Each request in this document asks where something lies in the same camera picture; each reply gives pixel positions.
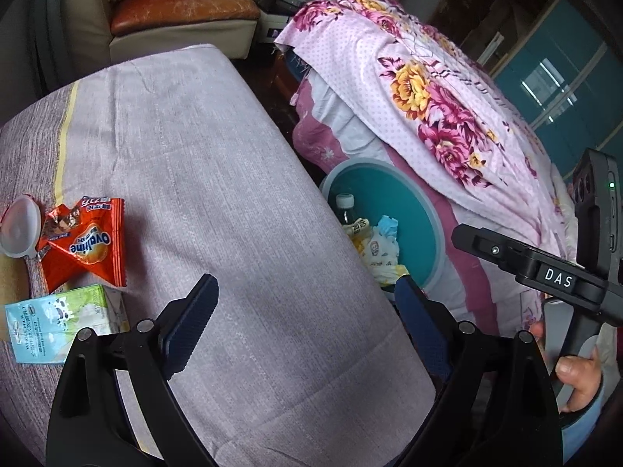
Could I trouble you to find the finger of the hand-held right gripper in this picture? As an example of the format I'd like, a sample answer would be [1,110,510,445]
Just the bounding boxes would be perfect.
[451,224,536,278]

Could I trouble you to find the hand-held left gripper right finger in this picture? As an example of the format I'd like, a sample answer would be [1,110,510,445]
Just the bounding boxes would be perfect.
[393,276,565,467]

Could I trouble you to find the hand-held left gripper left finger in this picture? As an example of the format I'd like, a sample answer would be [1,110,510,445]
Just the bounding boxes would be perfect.
[46,274,221,467]

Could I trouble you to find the white yellow snack wrapper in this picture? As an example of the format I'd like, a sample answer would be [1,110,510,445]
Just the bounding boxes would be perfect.
[363,236,410,287]

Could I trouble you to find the teal round bin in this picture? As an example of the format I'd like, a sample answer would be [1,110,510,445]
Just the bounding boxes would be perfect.
[319,158,446,302]

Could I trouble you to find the blue snack wrapper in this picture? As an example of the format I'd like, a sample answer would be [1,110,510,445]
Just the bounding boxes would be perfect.
[372,215,400,241]

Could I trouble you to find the clear plastic bottle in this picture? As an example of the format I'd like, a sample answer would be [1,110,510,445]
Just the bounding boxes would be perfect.
[336,193,358,227]

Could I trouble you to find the person's right hand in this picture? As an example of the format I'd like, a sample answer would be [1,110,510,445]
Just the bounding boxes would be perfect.
[557,355,604,412]

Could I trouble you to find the orange snack packet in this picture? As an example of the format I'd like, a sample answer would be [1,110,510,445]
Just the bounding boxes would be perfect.
[36,196,128,295]

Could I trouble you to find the blue green milk carton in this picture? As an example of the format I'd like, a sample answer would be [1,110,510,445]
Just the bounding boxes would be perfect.
[4,283,131,365]

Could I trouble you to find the pink floral blanket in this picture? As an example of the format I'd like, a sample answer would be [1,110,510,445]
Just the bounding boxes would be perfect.
[273,0,580,268]

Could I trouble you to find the teal glass cabinet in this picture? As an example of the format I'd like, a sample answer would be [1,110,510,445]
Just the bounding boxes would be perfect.
[487,0,623,181]

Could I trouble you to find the grey pink tablecloth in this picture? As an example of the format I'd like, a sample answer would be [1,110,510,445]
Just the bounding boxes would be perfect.
[0,43,437,467]

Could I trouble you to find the clear plastic lid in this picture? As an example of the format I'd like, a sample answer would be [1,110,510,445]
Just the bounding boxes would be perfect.
[0,193,46,260]

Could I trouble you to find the pink white quilt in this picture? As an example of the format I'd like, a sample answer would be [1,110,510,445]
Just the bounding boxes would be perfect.
[291,78,575,336]

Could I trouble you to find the dark wooden cabinet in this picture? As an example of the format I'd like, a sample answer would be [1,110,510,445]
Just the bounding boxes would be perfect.
[423,0,560,64]

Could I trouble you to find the cream leather sofa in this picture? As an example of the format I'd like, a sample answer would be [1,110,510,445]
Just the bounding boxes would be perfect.
[63,0,261,64]

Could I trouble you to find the orange leather cushion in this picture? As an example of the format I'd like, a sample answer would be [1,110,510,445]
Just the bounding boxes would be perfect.
[109,0,259,37]

